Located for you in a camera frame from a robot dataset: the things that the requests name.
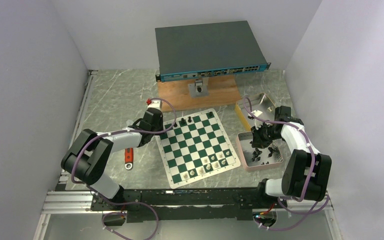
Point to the yellow metal tin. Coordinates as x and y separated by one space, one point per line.
257 102

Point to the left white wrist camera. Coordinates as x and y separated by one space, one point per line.
154 104

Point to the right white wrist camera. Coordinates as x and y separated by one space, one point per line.
257 114

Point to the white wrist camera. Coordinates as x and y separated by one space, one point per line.
154 104
257 114

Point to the pink plastic tray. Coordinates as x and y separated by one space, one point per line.
245 150

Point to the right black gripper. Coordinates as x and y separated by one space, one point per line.
258 141

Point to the metal bracket with knob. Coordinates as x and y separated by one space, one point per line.
199 88

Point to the aluminium frame rail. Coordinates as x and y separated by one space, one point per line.
61 201

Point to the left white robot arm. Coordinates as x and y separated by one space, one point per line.
87 157

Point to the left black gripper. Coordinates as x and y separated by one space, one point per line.
161 122

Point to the red handled adjustable wrench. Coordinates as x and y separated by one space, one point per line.
128 158

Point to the dark grey network switch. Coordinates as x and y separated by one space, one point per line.
207 50

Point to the wooden board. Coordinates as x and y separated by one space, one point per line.
223 91

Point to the green white chess mat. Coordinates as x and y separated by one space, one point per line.
183 148

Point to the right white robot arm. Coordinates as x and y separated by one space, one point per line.
307 172

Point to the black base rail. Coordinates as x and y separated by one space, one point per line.
238 203

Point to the black chess piece in tray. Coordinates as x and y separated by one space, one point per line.
256 155
271 151

